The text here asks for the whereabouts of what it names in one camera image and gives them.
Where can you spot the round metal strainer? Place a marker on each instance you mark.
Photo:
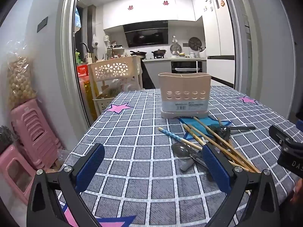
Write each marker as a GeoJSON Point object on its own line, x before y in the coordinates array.
{"type": "Point", "coordinates": [175, 49]}

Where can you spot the dark translucent spoon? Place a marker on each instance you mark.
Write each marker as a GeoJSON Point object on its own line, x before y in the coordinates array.
{"type": "Point", "coordinates": [180, 150]}
{"type": "Point", "coordinates": [220, 130]}

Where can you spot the grey checked tablecloth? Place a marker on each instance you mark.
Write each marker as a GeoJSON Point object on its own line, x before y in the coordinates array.
{"type": "Point", "coordinates": [132, 132]}

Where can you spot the red paper-cut sticker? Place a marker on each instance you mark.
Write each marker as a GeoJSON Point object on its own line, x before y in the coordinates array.
{"type": "Point", "coordinates": [165, 2]}
{"type": "Point", "coordinates": [129, 7]}

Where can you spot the cream flower-cutout storage cart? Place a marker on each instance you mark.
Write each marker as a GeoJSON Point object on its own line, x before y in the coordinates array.
{"type": "Point", "coordinates": [111, 68]}

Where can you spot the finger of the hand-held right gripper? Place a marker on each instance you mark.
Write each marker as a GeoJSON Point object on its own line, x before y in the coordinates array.
{"type": "Point", "coordinates": [280, 136]}

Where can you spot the blue patterned chopstick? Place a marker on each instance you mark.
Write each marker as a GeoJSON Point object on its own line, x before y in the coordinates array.
{"type": "Point", "coordinates": [176, 137]}

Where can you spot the black built-in oven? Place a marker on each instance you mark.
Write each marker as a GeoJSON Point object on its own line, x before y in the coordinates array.
{"type": "Point", "coordinates": [187, 67]}

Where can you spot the red plastic basket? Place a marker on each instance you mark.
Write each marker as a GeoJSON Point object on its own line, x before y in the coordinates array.
{"type": "Point", "coordinates": [82, 71]}

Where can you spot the wooden chopstick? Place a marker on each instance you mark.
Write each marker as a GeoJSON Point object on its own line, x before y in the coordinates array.
{"type": "Point", "coordinates": [196, 134]}
{"type": "Point", "coordinates": [230, 144]}
{"type": "Point", "coordinates": [198, 128]}
{"type": "Point", "coordinates": [213, 133]}

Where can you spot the stack of pink plastic stools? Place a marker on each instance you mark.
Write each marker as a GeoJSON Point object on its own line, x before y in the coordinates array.
{"type": "Point", "coordinates": [33, 127]}

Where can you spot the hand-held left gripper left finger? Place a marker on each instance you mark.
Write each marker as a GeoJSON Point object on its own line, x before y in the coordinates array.
{"type": "Point", "coordinates": [91, 167]}

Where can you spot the black wok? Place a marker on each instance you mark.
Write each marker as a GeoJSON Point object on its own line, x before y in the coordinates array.
{"type": "Point", "coordinates": [138, 53]}

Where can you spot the white refrigerator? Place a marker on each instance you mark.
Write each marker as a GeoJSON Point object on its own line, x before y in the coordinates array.
{"type": "Point", "coordinates": [220, 28]}

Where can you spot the beige plastic utensil holder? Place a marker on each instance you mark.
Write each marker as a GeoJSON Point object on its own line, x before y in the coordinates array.
{"type": "Point", "coordinates": [184, 92]}

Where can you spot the black wall switch panel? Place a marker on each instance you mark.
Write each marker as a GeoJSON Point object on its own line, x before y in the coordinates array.
{"type": "Point", "coordinates": [42, 24]}

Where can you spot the round metal steamer rack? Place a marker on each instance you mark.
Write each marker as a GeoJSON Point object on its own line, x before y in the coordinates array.
{"type": "Point", "coordinates": [194, 43]}

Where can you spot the black hanging bag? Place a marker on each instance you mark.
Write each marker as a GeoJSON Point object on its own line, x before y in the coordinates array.
{"type": "Point", "coordinates": [147, 75]}

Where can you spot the black range hood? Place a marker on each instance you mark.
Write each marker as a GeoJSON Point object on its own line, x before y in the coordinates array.
{"type": "Point", "coordinates": [146, 35]}

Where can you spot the black kitchen faucet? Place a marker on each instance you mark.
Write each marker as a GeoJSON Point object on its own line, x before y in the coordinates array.
{"type": "Point", "coordinates": [85, 46]}

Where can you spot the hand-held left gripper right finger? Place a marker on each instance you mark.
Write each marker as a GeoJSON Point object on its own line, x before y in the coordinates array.
{"type": "Point", "coordinates": [216, 167]}

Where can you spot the bag of beige balls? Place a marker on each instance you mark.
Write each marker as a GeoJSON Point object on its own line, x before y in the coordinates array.
{"type": "Point", "coordinates": [20, 80]}

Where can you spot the black cooking pot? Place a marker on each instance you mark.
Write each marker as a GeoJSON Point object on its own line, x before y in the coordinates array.
{"type": "Point", "coordinates": [158, 52]}

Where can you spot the pink plastic stool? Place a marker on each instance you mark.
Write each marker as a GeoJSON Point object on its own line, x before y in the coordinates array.
{"type": "Point", "coordinates": [9, 160]}

